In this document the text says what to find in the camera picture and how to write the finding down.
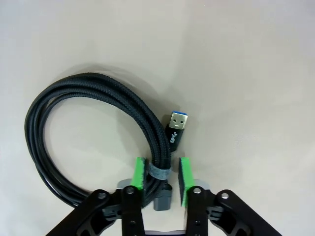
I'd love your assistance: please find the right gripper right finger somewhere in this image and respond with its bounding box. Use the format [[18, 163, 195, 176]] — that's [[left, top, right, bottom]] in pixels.
[[177, 156, 284, 236]]

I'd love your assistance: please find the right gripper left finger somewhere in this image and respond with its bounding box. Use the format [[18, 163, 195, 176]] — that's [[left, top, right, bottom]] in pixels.
[[44, 156, 149, 236]]

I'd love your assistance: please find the braided USB cable gray strap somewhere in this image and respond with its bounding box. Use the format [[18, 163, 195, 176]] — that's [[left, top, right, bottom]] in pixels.
[[24, 72, 190, 212]]

